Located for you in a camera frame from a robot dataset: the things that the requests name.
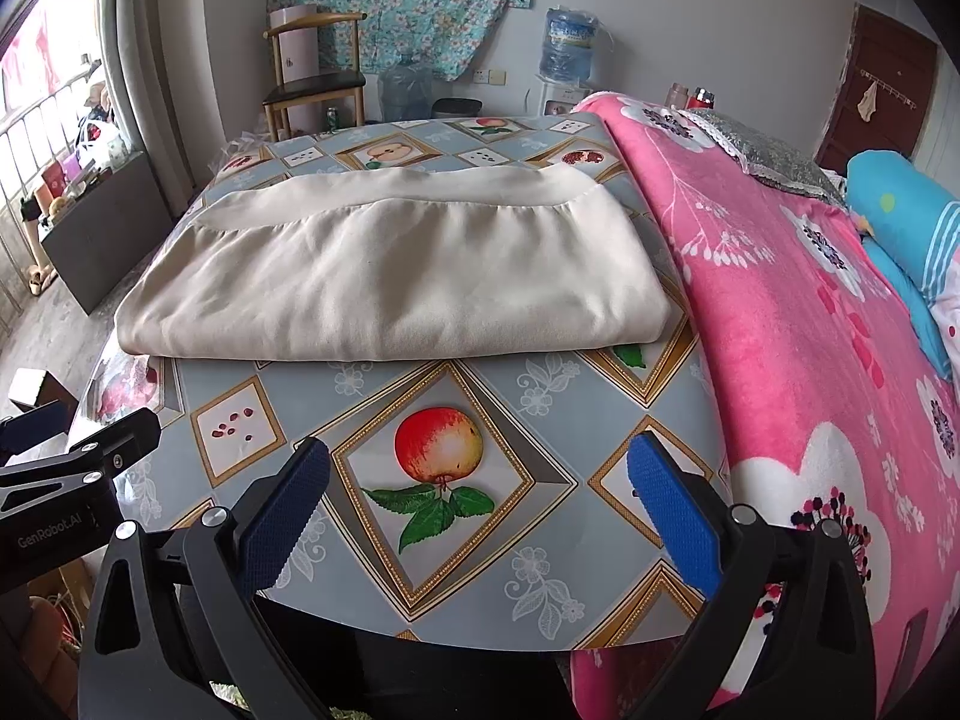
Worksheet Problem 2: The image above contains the cream zip jacket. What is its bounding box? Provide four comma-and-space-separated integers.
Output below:
116, 161, 673, 362

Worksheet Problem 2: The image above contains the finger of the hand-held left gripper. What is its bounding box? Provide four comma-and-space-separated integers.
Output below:
0, 408, 163, 512
0, 397, 80, 462

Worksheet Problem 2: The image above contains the blue pillow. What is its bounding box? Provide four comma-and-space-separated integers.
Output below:
845, 149, 960, 381

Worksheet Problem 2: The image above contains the grey curtain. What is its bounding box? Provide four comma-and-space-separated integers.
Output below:
97, 0, 230, 197

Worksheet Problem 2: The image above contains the blue water dispenser bottle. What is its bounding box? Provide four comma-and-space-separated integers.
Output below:
541, 5, 600, 88

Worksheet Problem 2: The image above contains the dark grey cabinet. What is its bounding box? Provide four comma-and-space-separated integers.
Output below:
40, 149, 176, 317

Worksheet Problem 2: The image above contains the grey sequin lace cloth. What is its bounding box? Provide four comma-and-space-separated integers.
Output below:
678, 106, 850, 208

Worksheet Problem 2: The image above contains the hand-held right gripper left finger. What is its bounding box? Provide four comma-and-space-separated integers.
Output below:
77, 436, 353, 720

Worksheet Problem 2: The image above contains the empty blue water jug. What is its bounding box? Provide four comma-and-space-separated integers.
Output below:
376, 52, 435, 124

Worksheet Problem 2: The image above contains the assorted household clutter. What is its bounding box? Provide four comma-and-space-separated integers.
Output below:
30, 85, 127, 222

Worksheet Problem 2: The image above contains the white water dispenser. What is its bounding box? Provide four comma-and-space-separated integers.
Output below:
535, 78, 594, 119

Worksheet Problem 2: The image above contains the fruit print tablecloth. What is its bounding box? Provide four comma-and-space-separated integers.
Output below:
79, 112, 741, 650

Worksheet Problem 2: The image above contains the pink floral blanket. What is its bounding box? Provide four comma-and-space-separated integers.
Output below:
570, 90, 960, 720

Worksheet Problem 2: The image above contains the brown wooden door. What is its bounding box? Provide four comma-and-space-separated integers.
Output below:
813, 3, 941, 174

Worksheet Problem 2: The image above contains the small cardboard box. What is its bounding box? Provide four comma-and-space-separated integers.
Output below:
7, 367, 77, 422

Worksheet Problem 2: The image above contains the wooden chair with dark seat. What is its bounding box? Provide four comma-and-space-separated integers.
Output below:
261, 11, 371, 143

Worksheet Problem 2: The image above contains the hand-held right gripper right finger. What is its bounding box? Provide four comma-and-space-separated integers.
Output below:
626, 431, 878, 720

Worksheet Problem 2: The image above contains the pale tall cylinder container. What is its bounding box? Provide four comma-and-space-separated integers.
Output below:
269, 5, 321, 130

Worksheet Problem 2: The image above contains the metal balcony railing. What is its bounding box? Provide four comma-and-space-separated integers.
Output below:
0, 67, 107, 325

